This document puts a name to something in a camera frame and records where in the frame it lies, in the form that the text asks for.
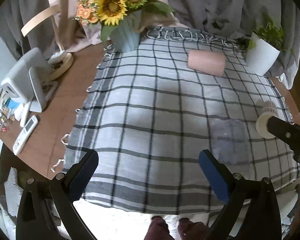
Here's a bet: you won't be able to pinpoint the striped paper cup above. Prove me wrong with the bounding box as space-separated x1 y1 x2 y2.
256 100 279 139

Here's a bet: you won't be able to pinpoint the clear plastic cup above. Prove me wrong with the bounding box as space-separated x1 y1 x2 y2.
210 119 251 166

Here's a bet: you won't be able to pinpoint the pink cup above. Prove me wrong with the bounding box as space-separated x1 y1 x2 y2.
187 50 226 77

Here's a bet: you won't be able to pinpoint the striped cloth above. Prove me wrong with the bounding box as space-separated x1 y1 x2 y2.
0 167 23 218

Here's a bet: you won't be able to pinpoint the white remote control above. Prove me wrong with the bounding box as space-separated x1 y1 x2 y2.
13 115 39 155

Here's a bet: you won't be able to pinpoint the maroon trouser legs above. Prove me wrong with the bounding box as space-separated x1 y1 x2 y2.
144 215 210 239

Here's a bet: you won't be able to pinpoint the white plant pot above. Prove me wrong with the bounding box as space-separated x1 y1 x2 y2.
245 32 280 75

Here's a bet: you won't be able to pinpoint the books and small clutter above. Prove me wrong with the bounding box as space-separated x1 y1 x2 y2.
0 89 23 132

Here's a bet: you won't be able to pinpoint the green pothos plant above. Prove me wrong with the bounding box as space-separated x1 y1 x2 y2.
235 7 294 55

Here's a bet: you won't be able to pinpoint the checked grey tablecloth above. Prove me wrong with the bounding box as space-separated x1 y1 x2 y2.
63 27 300 215

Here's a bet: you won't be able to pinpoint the white desktop device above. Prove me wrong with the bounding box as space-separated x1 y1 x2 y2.
1 48 58 113

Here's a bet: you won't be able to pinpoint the teal ribbed vase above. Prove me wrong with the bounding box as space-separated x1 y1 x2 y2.
110 10 141 53

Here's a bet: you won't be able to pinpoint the grey curtain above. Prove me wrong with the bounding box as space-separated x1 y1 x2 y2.
0 0 300 89

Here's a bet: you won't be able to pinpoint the sunflower bouquet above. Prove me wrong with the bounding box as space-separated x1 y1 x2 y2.
75 0 174 44

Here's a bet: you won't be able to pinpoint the beige curtain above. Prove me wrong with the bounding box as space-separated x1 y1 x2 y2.
49 0 184 52

